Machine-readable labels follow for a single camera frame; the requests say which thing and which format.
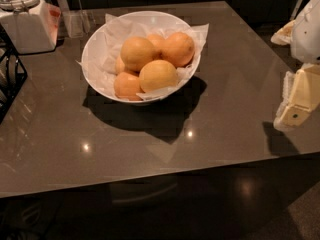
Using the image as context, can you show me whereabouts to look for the orange hidden at left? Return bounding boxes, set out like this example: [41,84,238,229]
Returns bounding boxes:
[115,56,126,74]

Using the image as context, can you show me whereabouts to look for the white ceramic clip-lid jar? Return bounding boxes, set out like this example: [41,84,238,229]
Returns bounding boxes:
[0,0,61,54]

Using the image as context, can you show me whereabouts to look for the clear glass container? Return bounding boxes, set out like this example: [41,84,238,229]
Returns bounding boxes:
[62,10,95,38]

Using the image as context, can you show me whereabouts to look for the white paper liner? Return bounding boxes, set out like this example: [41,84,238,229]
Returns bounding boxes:
[76,13,210,102]

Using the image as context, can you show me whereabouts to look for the small orange at back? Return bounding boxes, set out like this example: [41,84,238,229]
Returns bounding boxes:
[147,34,164,59]

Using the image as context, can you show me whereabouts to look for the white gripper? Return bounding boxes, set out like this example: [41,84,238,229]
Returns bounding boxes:
[271,0,320,132]

